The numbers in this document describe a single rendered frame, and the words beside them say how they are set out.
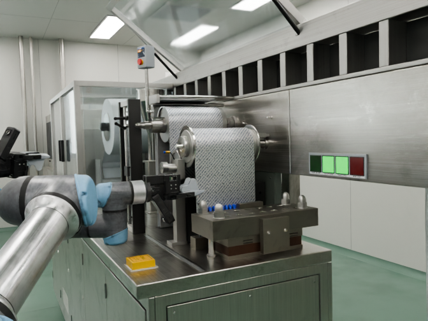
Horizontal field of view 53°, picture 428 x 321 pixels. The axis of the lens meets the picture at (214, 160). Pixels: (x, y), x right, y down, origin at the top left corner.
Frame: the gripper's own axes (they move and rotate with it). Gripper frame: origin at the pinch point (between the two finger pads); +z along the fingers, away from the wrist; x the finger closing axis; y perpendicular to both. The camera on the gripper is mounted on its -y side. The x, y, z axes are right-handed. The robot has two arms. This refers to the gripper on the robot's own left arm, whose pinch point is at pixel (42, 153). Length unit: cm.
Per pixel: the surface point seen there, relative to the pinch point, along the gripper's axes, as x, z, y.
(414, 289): 114, 274, 109
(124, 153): 6.6, 36.1, 0.5
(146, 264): 55, -6, 25
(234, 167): 61, 32, -2
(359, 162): 106, 23, -10
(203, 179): 55, 22, 3
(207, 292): 74, -2, 30
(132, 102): 15.8, 28.6, -21.4
